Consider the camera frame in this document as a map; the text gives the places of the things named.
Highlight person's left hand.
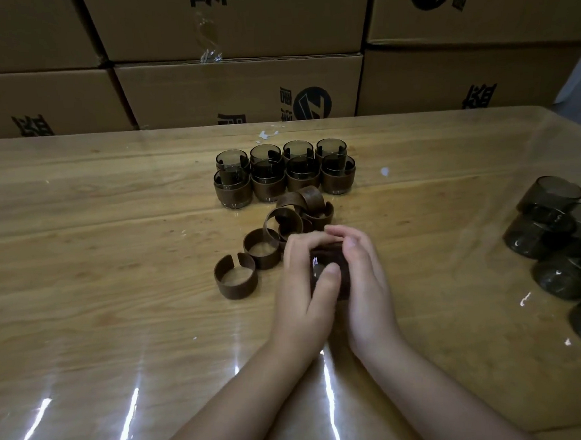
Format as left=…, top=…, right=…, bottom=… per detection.
left=264, top=229, right=349, bottom=369

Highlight person's right hand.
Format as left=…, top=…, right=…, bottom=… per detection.
left=324, top=220, right=407, bottom=368

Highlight smoky tinted glass cup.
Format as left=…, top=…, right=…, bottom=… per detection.
left=249, top=143, right=284, bottom=171
left=212, top=166, right=255, bottom=211
left=281, top=139, right=316, bottom=165
left=314, top=137, right=350, bottom=163
left=250, top=158, right=289, bottom=204
left=307, top=242, right=353, bottom=303
left=215, top=148, right=251, bottom=177
left=285, top=155, right=323, bottom=194
left=319, top=153, right=358, bottom=196

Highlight pile of brown sleeve rings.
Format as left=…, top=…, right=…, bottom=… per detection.
left=239, top=183, right=339, bottom=272

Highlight cluster of smoky glass cups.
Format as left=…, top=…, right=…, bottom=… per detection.
left=499, top=173, right=581, bottom=362

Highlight person's right forearm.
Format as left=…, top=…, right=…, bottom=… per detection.
left=356, top=330, right=536, bottom=440

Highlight person's left forearm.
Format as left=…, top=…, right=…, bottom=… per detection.
left=139, top=337, right=334, bottom=440

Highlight stack of brown cardboard boxes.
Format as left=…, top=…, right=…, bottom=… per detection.
left=0, top=0, right=581, bottom=140

